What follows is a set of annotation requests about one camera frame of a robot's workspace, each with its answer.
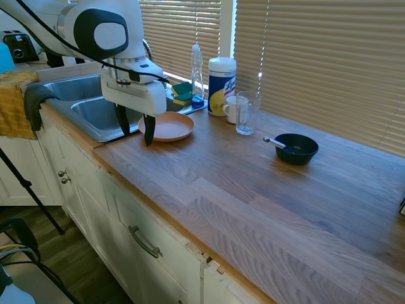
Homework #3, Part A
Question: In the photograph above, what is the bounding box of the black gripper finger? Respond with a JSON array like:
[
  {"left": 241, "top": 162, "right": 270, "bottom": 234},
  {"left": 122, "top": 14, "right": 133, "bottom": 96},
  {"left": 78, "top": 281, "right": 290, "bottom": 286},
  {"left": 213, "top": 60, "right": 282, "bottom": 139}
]
[
  {"left": 142, "top": 113, "right": 156, "bottom": 147},
  {"left": 115, "top": 105, "right": 131, "bottom": 137}
]

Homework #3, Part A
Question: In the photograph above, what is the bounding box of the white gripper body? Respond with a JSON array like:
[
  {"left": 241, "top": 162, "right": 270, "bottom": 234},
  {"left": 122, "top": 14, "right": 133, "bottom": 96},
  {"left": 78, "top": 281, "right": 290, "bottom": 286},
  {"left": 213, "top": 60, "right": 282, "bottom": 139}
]
[{"left": 100, "top": 66, "right": 168, "bottom": 117}]

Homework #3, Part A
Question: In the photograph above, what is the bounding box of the orange plastic plate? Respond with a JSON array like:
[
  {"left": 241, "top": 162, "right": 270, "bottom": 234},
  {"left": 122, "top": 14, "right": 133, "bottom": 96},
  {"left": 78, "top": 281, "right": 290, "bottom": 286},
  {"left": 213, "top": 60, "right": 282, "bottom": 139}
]
[{"left": 137, "top": 111, "right": 195, "bottom": 143}]

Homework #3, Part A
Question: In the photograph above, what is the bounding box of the stainless steel double sink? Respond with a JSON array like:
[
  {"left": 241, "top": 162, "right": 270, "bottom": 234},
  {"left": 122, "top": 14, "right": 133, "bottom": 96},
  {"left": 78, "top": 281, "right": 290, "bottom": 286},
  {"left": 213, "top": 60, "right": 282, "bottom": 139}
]
[{"left": 40, "top": 72, "right": 208, "bottom": 143}]

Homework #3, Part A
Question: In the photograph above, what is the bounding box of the white mug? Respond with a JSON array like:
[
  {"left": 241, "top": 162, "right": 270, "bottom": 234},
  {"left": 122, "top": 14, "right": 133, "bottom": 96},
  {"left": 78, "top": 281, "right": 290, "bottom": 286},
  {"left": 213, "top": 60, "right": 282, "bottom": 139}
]
[{"left": 222, "top": 96, "right": 249, "bottom": 125}]

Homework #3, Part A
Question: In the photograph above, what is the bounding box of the green yellow sponge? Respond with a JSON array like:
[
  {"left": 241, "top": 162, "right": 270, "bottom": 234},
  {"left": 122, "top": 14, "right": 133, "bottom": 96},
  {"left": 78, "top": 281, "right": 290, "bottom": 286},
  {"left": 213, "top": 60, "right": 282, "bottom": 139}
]
[
  {"left": 171, "top": 82, "right": 193, "bottom": 97},
  {"left": 172, "top": 91, "right": 193, "bottom": 107}
]

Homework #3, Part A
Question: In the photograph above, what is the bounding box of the clear dish soap bottle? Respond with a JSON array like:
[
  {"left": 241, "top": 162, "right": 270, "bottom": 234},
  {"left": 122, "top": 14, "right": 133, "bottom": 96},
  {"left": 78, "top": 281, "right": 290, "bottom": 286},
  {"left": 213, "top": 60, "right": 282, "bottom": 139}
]
[{"left": 190, "top": 44, "right": 205, "bottom": 110}]

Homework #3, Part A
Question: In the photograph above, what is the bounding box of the Lysol wipes canister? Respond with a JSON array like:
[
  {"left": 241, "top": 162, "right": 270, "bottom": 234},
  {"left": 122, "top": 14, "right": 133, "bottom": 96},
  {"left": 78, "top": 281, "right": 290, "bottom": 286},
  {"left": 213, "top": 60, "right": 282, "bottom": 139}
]
[{"left": 207, "top": 56, "right": 238, "bottom": 118}]

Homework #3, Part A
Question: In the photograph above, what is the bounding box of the grey dish cloth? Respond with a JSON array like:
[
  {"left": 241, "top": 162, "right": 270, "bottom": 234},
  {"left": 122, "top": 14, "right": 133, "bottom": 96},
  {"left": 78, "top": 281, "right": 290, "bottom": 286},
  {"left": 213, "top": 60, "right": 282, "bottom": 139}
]
[{"left": 23, "top": 82, "right": 61, "bottom": 132}]

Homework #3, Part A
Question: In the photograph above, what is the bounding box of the white kitchen cabinet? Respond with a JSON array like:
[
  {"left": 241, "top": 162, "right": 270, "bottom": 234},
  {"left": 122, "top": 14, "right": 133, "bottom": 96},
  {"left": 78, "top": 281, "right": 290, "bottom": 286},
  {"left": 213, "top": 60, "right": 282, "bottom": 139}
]
[{"left": 0, "top": 110, "right": 254, "bottom": 304}]

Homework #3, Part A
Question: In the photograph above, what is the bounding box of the black countertop appliance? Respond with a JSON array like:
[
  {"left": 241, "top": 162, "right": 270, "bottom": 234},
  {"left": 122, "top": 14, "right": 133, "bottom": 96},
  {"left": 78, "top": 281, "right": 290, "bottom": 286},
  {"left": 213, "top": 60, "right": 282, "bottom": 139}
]
[{"left": 46, "top": 51, "right": 66, "bottom": 68}]

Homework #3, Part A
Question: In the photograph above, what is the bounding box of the clear drinking glass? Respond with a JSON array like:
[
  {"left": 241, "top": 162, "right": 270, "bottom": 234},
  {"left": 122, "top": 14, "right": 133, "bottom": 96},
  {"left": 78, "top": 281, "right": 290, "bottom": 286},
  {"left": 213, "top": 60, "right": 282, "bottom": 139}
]
[{"left": 235, "top": 91, "right": 263, "bottom": 136}]

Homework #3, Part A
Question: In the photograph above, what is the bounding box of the yellow patterned towel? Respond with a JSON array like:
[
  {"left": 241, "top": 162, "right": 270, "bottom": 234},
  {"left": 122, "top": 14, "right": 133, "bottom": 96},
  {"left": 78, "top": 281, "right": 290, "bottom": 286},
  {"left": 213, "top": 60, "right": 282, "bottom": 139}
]
[{"left": 0, "top": 70, "right": 41, "bottom": 140}]

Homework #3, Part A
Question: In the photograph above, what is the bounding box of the black tripod leg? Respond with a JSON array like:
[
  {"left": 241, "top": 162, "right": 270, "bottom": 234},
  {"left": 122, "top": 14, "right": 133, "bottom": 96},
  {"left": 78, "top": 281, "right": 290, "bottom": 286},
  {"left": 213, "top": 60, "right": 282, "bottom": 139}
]
[{"left": 0, "top": 146, "right": 66, "bottom": 236}]

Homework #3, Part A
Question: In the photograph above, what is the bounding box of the metal spoon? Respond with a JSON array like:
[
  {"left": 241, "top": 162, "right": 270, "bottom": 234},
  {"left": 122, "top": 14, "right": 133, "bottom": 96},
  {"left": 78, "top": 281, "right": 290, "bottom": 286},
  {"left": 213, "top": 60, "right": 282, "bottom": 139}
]
[{"left": 263, "top": 136, "right": 287, "bottom": 150}]

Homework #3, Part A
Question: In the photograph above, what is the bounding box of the black toaster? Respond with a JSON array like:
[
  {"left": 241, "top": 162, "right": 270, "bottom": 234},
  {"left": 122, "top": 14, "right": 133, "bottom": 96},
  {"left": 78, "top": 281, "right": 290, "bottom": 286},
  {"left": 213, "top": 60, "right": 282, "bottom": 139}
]
[{"left": 2, "top": 30, "right": 41, "bottom": 64}]

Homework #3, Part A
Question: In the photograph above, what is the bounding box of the light blue plastic object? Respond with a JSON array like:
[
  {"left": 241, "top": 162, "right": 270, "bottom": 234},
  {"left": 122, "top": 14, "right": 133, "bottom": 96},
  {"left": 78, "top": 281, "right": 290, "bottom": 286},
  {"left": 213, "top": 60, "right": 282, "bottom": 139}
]
[{"left": 0, "top": 42, "right": 17, "bottom": 75}]

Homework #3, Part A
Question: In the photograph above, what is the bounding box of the dark blue bowl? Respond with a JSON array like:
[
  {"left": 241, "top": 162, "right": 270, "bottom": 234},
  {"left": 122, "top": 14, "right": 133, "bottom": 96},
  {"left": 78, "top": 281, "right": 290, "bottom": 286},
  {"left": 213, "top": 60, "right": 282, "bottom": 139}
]
[{"left": 274, "top": 133, "right": 320, "bottom": 166}]

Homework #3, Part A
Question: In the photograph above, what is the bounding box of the wide wooden window blind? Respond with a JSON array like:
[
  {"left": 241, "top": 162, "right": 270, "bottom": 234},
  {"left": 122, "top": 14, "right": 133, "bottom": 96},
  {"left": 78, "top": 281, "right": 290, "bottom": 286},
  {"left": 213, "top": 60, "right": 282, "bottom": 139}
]
[{"left": 234, "top": 0, "right": 405, "bottom": 158}]

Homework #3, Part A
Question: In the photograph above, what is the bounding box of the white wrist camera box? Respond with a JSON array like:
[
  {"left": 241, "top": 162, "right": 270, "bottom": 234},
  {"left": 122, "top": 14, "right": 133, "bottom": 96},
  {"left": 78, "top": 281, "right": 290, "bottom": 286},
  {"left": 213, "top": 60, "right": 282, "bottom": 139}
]
[{"left": 127, "top": 61, "right": 166, "bottom": 85}]

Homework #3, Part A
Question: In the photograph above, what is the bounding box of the metal drawer handle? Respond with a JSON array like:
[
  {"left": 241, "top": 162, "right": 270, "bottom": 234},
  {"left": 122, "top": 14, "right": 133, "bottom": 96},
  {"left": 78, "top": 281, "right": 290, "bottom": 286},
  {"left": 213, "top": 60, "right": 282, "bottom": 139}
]
[{"left": 127, "top": 225, "right": 163, "bottom": 259}]

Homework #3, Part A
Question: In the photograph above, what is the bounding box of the black cart frame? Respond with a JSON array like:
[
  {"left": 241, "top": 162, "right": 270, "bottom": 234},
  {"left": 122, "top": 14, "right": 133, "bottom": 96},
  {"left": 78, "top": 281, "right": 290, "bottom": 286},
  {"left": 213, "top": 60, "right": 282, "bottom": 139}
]
[{"left": 0, "top": 217, "right": 80, "bottom": 304}]

